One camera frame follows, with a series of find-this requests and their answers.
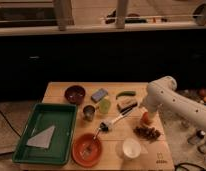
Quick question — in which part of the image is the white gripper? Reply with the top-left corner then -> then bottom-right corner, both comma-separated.
140,102 -> 159,126

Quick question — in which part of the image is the orange apple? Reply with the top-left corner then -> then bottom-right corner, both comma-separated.
141,112 -> 151,125

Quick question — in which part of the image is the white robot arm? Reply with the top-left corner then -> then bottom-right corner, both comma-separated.
141,76 -> 206,132

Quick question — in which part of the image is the light green cup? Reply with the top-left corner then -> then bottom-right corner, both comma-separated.
99,99 -> 111,114

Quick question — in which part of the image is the white cup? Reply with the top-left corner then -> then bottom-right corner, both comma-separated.
122,138 -> 141,160

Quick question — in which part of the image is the small metal cup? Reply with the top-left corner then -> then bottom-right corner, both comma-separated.
83,105 -> 95,121

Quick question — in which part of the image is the green chili pepper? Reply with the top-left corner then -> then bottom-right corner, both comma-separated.
116,91 -> 136,99

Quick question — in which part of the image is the bunch of red grapes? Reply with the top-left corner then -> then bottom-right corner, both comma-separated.
134,127 -> 161,141

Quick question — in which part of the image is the blue grey sponge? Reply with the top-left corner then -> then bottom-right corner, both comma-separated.
91,88 -> 108,103

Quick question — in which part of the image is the dark red bowl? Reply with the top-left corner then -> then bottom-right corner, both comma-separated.
64,85 -> 86,105

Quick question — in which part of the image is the orange plate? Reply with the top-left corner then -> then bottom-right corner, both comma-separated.
72,133 -> 103,168

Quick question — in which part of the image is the metal fork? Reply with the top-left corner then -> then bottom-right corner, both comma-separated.
82,128 -> 101,158

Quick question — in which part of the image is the green plastic tray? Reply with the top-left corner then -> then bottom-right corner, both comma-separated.
12,103 -> 77,165

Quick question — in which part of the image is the grey folded cloth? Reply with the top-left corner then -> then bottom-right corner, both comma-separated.
27,125 -> 55,149

